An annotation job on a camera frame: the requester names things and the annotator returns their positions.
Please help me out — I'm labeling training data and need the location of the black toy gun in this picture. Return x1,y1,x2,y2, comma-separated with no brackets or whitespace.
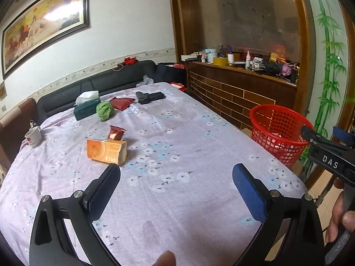
135,90,166,105

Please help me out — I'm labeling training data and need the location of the clear plastic bag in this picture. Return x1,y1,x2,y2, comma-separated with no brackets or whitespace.
136,74,155,87

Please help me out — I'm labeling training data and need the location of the red plastic basket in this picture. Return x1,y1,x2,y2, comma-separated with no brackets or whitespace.
249,104,315,168

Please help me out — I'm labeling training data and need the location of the framed painting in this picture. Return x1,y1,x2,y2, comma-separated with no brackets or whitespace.
1,0,91,80

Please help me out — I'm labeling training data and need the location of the green towel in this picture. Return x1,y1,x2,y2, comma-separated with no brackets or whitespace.
96,101,114,122

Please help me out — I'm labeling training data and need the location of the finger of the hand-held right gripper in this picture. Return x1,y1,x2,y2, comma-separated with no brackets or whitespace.
301,126,334,151
332,126,355,148

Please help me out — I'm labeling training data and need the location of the pink cloth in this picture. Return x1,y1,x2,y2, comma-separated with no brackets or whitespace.
280,63,295,77

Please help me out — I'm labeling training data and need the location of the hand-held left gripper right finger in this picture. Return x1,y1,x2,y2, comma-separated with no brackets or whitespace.
232,163,325,266

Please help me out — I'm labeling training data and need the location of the orange cardboard box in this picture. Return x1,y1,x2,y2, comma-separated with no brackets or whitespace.
87,139,128,167

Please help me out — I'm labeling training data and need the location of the black sofa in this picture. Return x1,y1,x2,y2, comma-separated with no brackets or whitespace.
37,60,187,123

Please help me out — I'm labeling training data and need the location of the wooden cabinet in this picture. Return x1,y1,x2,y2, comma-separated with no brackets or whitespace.
185,60,302,134

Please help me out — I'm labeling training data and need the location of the flat red pouch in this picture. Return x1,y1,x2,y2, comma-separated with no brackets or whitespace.
108,97,136,111

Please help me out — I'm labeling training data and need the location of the red-brown snack packet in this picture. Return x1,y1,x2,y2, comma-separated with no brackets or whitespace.
106,125,126,142

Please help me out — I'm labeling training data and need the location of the white cup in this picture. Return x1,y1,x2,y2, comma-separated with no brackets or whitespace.
24,120,42,148

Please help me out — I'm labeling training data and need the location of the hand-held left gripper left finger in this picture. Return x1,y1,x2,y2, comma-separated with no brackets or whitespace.
29,163,121,266

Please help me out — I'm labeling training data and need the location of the dark green tissue box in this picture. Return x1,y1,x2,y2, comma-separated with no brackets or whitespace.
73,90,101,121

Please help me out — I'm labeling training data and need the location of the person's left hand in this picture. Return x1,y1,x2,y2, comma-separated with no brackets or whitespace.
155,250,177,266

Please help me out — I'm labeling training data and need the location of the person's right hand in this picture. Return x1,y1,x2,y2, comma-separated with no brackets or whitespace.
325,191,355,243

